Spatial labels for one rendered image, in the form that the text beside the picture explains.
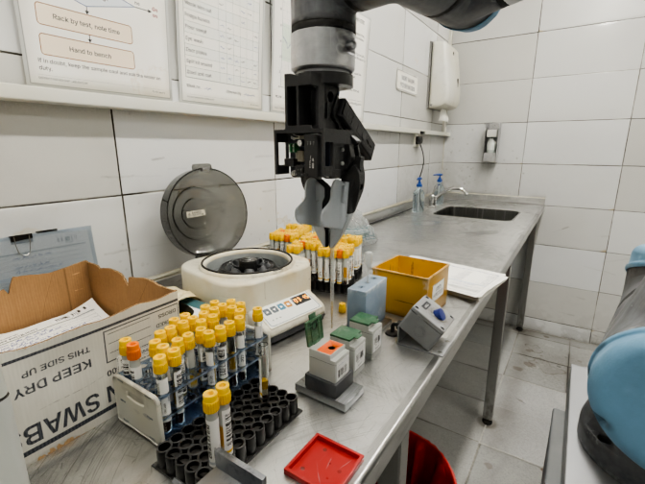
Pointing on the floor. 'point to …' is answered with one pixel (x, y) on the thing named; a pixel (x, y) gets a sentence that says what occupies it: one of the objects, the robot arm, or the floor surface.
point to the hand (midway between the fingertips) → (331, 236)
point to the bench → (456, 213)
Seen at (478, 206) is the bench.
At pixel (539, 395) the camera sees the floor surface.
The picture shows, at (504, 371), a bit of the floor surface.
